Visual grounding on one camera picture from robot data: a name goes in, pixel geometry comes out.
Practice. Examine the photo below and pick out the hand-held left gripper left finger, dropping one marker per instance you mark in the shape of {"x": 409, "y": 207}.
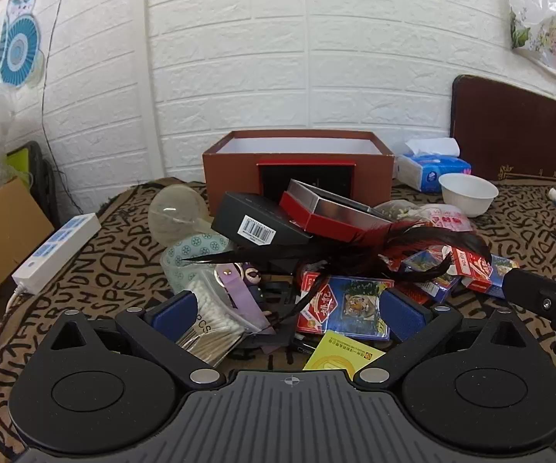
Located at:
{"x": 174, "y": 316}

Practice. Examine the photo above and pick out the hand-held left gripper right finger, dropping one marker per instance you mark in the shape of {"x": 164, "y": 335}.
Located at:
{"x": 401, "y": 316}

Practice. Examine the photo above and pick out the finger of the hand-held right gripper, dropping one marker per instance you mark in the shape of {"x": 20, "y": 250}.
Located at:
{"x": 529, "y": 289}

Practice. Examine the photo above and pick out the blue red tiger card pack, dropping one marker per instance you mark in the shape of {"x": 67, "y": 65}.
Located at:
{"x": 480, "y": 272}
{"x": 343, "y": 306}
{"x": 427, "y": 270}

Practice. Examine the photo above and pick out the brown cardboard box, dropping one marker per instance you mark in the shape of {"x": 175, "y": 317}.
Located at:
{"x": 229, "y": 169}

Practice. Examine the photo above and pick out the cotton swab pack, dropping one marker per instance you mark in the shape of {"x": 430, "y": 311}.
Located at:
{"x": 220, "y": 318}

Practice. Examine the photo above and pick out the green patterned tape roll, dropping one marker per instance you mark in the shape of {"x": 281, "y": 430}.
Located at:
{"x": 186, "y": 251}

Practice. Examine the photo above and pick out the black red feather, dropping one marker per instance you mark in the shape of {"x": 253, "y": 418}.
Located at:
{"x": 355, "y": 251}

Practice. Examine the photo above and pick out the yellow card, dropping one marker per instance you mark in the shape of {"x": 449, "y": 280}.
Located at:
{"x": 331, "y": 357}

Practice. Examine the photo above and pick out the clear light bulb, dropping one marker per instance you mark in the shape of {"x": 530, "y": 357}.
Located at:
{"x": 172, "y": 212}

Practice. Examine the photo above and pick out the small clear trinket bag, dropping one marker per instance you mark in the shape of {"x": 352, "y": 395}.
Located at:
{"x": 398, "y": 210}

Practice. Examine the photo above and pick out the pink printed plastic packet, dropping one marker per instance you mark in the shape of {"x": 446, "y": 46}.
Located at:
{"x": 447, "y": 219}

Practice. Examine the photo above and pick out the white bowl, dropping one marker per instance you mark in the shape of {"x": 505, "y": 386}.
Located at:
{"x": 468, "y": 197}

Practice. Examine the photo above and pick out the black box with barcode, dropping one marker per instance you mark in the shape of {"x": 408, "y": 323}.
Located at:
{"x": 239, "y": 212}

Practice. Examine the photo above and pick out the red box silver inside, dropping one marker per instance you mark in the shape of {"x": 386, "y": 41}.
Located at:
{"x": 316, "y": 222}

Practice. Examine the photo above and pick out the white power strip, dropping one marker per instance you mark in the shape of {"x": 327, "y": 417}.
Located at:
{"x": 56, "y": 251}

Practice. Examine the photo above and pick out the blue tissue pack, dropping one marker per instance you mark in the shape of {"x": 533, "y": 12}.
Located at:
{"x": 427, "y": 169}

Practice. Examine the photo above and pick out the dark brown board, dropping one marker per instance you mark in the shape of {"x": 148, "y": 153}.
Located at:
{"x": 514, "y": 130}

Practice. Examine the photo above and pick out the green panel black frame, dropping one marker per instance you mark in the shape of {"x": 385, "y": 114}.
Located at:
{"x": 20, "y": 159}

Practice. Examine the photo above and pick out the blue folding fan wall sticker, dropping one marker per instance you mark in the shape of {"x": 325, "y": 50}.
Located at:
{"x": 20, "y": 53}

